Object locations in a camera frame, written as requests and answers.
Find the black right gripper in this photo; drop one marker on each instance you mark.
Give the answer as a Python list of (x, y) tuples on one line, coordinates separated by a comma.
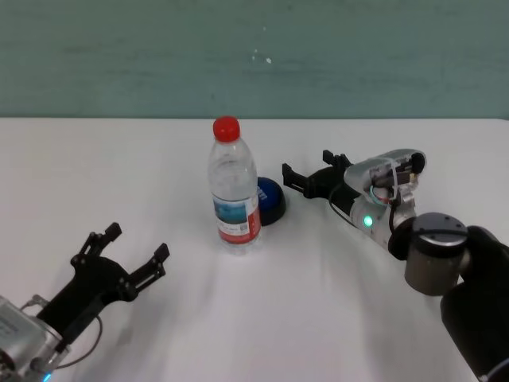
[(330, 187)]

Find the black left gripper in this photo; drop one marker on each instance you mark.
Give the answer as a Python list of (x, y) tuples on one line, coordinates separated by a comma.
[(87, 286)]

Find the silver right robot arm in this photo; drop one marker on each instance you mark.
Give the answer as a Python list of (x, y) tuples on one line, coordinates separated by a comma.
[(445, 250)]

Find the blue push button black base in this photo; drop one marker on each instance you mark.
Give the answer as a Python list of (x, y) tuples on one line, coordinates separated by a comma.
[(271, 197)]

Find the clear water bottle red cap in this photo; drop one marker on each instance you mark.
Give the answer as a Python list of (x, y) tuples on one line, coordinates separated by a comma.
[(234, 191)]

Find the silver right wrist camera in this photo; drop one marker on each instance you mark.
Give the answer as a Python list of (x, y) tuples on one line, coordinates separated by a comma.
[(381, 169)]

